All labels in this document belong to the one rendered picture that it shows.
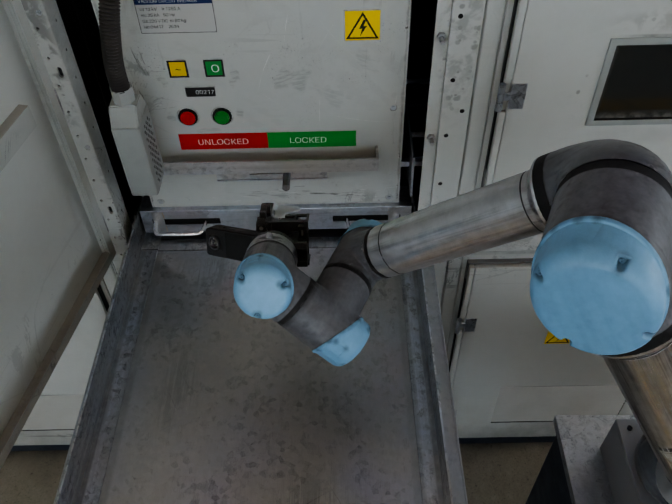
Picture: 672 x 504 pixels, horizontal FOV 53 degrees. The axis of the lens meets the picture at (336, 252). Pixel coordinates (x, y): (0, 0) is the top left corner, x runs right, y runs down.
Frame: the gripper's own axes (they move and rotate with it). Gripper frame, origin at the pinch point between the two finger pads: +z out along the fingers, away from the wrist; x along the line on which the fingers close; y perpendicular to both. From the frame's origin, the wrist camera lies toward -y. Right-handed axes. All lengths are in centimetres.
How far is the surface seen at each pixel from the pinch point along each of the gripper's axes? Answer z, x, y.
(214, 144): 9.8, 12.3, -10.6
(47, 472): 54, -87, -74
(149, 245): 18.4, -9.2, -26.9
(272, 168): 7.7, 8.0, 0.0
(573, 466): -15, -40, 51
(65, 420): 49, -67, -64
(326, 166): 7.6, 8.2, 9.8
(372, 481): -25.3, -34.6, 16.3
